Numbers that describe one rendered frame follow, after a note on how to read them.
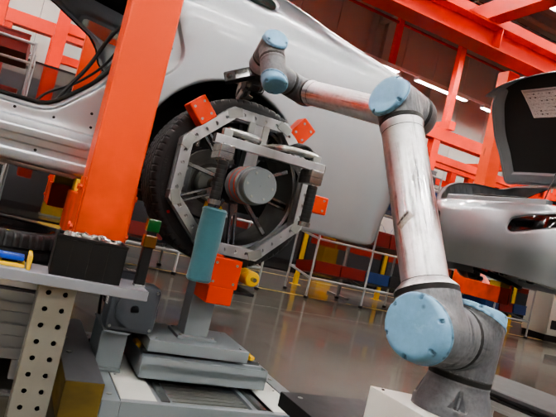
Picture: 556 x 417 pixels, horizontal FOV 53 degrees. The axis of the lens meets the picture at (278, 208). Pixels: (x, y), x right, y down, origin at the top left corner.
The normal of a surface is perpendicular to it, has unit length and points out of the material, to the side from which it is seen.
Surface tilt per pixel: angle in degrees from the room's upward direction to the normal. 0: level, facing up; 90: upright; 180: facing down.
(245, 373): 90
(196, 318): 90
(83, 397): 90
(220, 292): 90
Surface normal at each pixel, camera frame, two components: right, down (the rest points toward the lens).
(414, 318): -0.69, -0.19
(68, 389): 0.41, 0.06
